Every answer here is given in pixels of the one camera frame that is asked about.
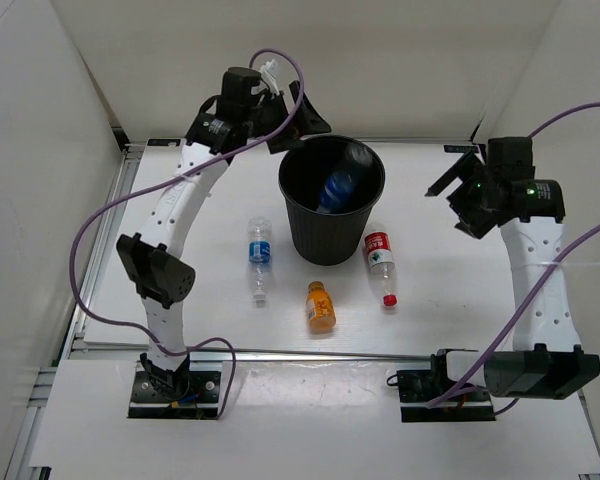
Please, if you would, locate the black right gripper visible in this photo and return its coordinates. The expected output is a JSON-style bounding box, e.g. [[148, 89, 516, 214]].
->
[[424, 152, 498, 240]]

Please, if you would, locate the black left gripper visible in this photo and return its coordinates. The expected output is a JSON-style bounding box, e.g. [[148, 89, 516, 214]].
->
[[240, 80, 328, 153]]

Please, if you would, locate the pepsi bottle dark blue label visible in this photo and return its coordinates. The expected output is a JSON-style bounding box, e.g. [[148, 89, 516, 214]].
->
[[317, 143, 373, 214]]

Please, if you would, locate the clear bottle blue label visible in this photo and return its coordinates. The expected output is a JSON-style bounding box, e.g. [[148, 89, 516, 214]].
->
[[248, 217, 272, 303]]

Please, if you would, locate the clear bottle red label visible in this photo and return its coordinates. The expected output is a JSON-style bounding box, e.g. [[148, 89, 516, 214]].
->
[[363, 223, 398, 309]]

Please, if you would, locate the small orange juice bottle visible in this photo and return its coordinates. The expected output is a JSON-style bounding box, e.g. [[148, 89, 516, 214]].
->
[[306, 281, 336, 334]]

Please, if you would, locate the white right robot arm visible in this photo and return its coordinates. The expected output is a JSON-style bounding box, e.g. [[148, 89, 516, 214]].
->
[[426, 137, 600, 408]]

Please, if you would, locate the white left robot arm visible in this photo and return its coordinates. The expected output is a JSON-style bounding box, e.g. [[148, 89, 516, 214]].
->
[[116, 61, 331, 401]]

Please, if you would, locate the black ribbed plastic bin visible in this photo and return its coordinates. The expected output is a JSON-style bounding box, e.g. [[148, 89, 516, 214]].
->
[[278, 135, 385, 266]]

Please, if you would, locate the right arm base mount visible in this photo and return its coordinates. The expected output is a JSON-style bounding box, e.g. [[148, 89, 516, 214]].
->
[[387, 349, 496, 424]]

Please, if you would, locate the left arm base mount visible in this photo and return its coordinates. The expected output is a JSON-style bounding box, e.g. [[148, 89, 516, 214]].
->
[[127, 353, 222, 420]]

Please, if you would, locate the aluminium frame rail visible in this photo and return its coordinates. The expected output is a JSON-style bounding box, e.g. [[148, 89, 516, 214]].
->
[[65, 342, 430, 363]]

